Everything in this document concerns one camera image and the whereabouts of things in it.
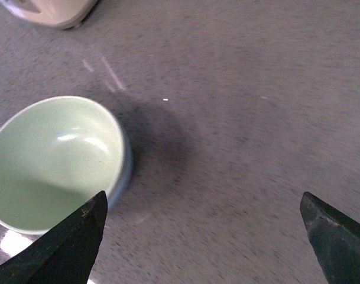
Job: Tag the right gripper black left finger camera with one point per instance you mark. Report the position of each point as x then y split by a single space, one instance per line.
64 254

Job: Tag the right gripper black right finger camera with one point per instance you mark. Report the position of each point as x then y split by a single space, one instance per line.
335 239

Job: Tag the green bowl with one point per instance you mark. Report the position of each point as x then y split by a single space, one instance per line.
55 155

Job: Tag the blue bowl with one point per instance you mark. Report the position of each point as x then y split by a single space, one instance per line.
127 167

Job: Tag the cream two-slot toaster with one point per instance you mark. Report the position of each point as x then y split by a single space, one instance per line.
59 14

